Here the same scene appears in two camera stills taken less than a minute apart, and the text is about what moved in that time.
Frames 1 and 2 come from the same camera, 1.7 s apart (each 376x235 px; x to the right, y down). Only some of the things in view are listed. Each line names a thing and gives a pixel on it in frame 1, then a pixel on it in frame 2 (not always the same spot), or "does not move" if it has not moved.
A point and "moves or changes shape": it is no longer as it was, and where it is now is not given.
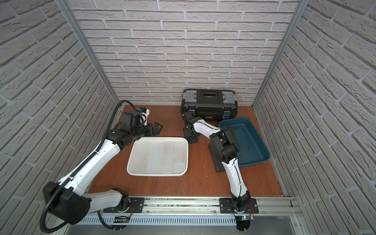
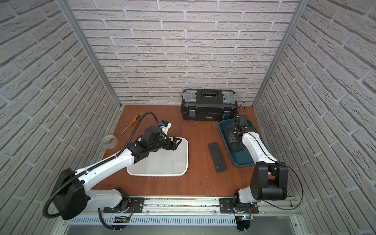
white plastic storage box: x=159 y=156 does not move
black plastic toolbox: x=211 y=105 does not move
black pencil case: x=217 y=157 does not move
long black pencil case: x=192 y=137 moves or changes shape
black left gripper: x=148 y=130 to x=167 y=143
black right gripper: x=186 y=133 to x=234 y=138
